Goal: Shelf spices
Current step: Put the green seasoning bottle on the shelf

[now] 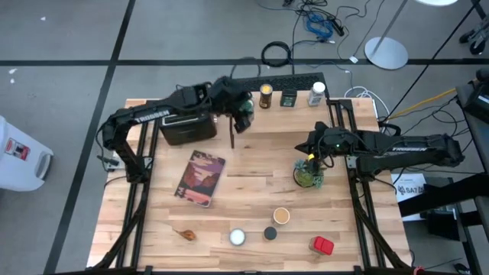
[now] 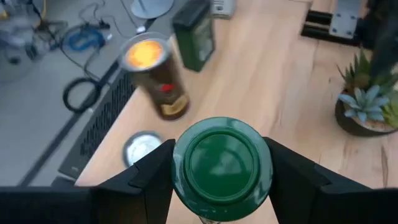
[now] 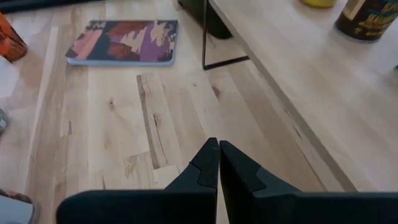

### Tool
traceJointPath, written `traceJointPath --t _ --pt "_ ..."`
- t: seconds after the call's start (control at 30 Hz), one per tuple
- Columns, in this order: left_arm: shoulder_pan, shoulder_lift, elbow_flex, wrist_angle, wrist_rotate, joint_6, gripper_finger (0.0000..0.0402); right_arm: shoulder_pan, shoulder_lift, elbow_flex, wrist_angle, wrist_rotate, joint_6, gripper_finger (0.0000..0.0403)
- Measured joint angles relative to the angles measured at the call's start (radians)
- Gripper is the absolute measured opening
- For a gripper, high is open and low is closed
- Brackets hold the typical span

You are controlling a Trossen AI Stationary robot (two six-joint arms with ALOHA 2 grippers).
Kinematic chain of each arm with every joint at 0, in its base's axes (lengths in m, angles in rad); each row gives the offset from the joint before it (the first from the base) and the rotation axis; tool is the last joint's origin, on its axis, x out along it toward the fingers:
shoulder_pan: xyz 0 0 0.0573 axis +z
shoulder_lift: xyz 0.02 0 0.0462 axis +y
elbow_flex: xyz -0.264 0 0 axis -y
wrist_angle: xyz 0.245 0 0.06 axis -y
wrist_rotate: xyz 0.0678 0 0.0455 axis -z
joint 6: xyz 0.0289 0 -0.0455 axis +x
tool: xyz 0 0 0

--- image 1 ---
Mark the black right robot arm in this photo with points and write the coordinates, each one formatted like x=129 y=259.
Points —
x=409 y=149

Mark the dark green spice tin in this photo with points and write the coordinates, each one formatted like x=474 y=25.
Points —
x=288 y=99

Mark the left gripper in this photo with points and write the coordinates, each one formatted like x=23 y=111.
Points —
x=227 y=95

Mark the black device box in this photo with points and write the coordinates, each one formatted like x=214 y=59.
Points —
x=479 y=103

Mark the floral candle tin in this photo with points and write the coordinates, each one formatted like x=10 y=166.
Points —
x=237 y=237

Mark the white-lid spice jar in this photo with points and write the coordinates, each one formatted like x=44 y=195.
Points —
x=316 y=95

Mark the round tan-top tin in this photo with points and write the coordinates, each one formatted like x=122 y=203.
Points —
x=281 y=216

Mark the red-lid spice jar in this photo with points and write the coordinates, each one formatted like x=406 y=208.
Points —
x=322 y=245

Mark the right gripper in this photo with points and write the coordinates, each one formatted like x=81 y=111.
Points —
x=332 y=141

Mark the black table frame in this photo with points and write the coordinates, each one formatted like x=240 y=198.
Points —
x=345 y=104

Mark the black-lid orange spice jar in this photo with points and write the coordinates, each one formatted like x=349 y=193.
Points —
x=270 y=233

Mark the yellow-lid spice jar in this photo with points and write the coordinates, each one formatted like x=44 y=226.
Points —
x=266 y=100

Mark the white lamp shade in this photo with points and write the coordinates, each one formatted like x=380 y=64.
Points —
x=435 y=2

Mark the landscape cover book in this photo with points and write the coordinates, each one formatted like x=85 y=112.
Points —
x=198 y=179

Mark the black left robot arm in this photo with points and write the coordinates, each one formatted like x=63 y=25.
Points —
x=153 y=115

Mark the white paper sign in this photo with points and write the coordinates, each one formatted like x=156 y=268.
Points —
x=405 y=189

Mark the green-lid spice jar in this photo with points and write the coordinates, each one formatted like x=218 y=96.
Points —
x=248 y=109

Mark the black metal stand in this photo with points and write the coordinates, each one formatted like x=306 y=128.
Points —
x=439 y=195

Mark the black mesh panel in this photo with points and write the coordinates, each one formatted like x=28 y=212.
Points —
x=290 y=81

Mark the black caster wheel frame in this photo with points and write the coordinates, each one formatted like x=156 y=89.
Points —
x=477 y=47

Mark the potted succulent plant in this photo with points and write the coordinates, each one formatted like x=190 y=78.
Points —
x=307 y=177

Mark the white plastic bin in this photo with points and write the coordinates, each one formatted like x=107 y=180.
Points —
x=19 y=160

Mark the black toaster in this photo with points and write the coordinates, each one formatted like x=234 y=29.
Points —
x=187 y=131

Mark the grey lamp stand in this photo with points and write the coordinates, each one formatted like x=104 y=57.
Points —
x=386 y=53

